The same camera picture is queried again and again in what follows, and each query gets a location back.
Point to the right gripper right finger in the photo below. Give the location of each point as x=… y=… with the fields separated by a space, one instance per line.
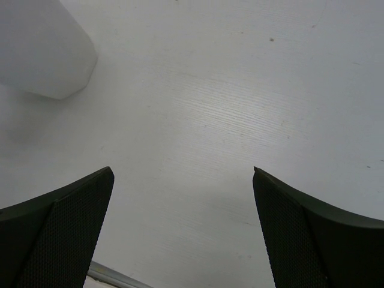
x=311 y=243

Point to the white octagonal plastic bin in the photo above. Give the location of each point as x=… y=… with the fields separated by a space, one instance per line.
x=43 y=49

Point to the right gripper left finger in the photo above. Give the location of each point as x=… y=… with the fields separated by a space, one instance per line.
x=49 y=241

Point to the aluminium frame rail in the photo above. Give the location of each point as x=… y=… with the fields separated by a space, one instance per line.
x=112 y=277

